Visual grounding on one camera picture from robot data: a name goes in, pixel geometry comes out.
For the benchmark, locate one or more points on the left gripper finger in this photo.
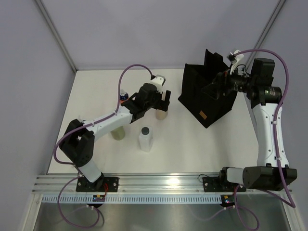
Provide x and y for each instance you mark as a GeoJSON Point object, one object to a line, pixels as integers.
{"type": "Point", "coordinates": [166, 101]}
{"type": "Point", "coordinates": [161, 106]}

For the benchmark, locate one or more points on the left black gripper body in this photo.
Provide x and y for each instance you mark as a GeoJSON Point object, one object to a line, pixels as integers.
{"type": "Point", "coordinates": [157, 97]}

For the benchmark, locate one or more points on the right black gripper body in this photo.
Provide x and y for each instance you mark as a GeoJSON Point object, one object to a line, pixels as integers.
{"type": "Point", "coordinates": [236, 83]}

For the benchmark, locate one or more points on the beige pump bottle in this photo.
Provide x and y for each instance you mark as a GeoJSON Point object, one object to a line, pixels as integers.
{"type": "Point", "coordinates": [161, 114]}

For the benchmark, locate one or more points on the black canvas bag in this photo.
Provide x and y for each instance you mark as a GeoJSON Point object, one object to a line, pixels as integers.
{"type": "Point", "coordinates": [195, 76]}

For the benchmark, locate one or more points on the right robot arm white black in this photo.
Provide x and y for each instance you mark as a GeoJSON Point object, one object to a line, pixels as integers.
{"type": "Point", "coordinates": [272, 170]}

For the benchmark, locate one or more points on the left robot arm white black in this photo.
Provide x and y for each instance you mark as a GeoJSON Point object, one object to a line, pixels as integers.
{"type": "Point", "coordinates": [79, 138]}

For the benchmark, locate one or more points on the orange bottle blue pump top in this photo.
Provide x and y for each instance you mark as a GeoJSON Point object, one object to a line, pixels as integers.
{"type": "Point", "coordinates": [123, 96]}

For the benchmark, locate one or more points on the white bottle grey cap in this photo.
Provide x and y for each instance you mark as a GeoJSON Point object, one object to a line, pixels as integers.
{"type": "Point", "coordinates": [146, 138]}

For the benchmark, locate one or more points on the green frosted bottle beige cap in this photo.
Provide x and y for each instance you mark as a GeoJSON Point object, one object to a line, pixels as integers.
{"type": "Point", "coordinates": [118, 133]}

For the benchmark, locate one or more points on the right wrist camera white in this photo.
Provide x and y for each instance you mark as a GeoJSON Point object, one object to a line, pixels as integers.
{"type": "Point", "coordinates": [234, 59]}

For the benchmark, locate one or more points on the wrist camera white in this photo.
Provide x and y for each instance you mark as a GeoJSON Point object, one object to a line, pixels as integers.
{"type": "Point", "coordinates": [158, 80]}
{"type": "Point", "coordinates": [234, 59]}

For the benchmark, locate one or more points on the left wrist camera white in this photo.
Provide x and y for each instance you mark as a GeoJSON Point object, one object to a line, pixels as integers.
{"type": "Point", "coordinates": [158, 80]}

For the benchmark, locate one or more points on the aluminium mounting rail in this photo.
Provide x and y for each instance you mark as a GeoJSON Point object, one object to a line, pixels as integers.
{"type": "Point", "coordinates": [130, 184]}

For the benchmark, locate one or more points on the white slotted cable duct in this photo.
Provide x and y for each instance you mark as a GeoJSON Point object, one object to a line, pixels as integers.
{"type": "Point", "coordinates": [133, 199]}

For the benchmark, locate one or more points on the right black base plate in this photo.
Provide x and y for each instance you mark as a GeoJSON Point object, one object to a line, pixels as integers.
{"type": "Point", "coordinates": [216, 185]}

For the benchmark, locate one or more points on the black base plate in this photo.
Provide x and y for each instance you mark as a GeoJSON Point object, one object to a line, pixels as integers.
{"type": "Point", "coordinates": [106, 183]}
{"type": "Point", "coordinates": [216, 185]}

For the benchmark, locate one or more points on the right aluminium corner post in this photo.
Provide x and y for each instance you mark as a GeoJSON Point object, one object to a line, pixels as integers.
{"type": "Point", "coordinates": [270, 23]}

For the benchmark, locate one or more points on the aluminium corner post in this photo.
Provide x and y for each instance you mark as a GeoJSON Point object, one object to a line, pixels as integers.
{"type": "Point", "coordinates": [270, 23]}
{"type": "Point", "coordinates": [56, 36]}

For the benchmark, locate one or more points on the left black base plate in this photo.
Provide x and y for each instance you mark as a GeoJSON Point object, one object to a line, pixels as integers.
{"type": "Point", "coordinates": [106, 183]}

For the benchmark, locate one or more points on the left aluminium corner post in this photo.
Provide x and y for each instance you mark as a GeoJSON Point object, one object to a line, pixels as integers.
{"type": "Point", "coordinates": [56, 36]}

